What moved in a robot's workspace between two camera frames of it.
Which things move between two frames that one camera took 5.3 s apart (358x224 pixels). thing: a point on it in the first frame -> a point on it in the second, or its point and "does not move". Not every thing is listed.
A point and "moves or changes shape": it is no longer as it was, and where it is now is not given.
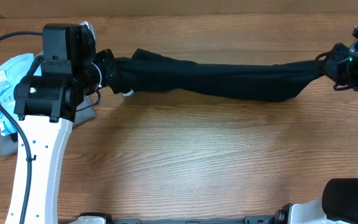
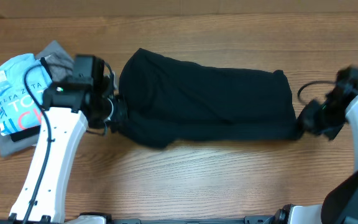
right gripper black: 330,70 -> 306,117
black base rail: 261,219 does not move
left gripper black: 102,58 -> 121,110
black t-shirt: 142,70 moves or changes shape
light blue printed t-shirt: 0,83 does not move
